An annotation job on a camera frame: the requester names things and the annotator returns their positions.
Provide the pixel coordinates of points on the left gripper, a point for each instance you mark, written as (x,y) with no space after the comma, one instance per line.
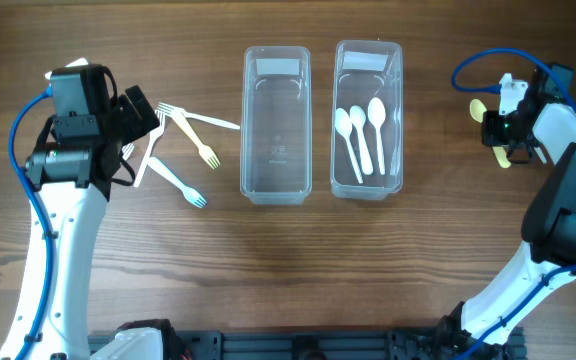
(138,111)

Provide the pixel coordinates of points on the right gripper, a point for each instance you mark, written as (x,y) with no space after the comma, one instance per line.
(494,134)

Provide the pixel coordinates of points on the white fork long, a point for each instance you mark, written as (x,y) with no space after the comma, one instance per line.
(154,135)

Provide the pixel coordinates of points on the white spoon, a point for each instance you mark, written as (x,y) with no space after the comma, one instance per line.
(377,117)
(358,119)
(344,127)
(540,154)

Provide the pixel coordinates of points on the yellow spoon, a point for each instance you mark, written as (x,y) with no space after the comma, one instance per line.
(477,110)

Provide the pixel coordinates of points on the white fork pointing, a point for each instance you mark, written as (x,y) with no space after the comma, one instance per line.
(168,109)

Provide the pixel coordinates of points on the cream yellow fork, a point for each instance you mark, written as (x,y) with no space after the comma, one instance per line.
(205,152)

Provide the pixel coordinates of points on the pale blue fork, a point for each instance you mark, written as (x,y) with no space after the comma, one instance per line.
(190,194)

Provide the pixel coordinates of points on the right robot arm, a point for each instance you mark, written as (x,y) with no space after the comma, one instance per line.
(539,117)

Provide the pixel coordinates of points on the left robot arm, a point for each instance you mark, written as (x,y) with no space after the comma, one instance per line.
(77,158)

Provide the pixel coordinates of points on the left clear plastic container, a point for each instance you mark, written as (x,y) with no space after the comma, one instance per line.
(276,126)

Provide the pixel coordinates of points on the clear plastic container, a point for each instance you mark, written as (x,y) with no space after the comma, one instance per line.
(365,69)
(276,126)

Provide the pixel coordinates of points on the right clear plastic container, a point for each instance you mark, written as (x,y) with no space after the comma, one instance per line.
(365,69)

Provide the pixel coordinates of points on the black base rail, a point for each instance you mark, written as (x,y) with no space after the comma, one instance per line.
(397,344)

